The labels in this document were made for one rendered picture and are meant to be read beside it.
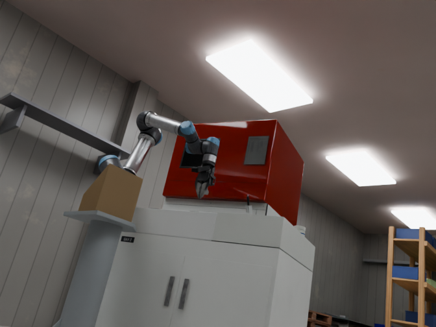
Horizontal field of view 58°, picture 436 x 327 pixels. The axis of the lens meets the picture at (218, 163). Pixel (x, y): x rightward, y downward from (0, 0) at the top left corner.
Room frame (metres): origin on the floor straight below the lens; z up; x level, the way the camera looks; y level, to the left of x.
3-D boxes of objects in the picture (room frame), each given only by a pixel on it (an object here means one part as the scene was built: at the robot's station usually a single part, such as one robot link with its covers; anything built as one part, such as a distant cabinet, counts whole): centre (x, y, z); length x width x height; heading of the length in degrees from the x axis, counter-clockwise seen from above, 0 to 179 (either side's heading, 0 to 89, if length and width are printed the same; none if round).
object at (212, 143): (2.09, 0.05, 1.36); 0.09 x 0.08 x 0.11; 65
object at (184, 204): (2.71, -0.02, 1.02); 0.81 x 0.03 x 0.40; 60
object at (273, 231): (2.14, -0.36, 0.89); 0.62 x 0.35 x 0.14; 150
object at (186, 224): (2.14, 0.17, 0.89); 0.55 x 0.09 x 0.14; 60
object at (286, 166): (2.98, -0.18, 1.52); 0.81 x 0.75 x 0.60; 60
